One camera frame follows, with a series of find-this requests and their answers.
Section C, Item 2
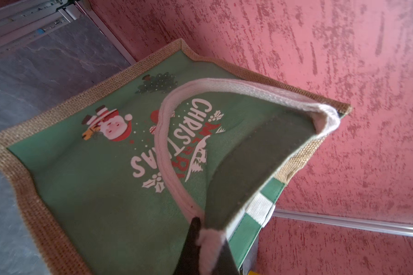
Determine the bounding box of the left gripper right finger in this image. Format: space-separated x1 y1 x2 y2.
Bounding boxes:
213 240 240 275

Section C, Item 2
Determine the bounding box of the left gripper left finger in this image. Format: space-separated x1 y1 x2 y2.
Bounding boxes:
173 217 201 275

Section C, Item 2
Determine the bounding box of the green burlap canvas bag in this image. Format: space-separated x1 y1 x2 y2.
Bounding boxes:
0 39 352 275

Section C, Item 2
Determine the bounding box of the right aluminium corner post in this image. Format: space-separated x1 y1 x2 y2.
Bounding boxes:
273 209 413 237

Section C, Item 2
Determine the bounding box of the aluminium front rail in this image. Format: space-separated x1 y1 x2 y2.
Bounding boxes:
0 1 80 55

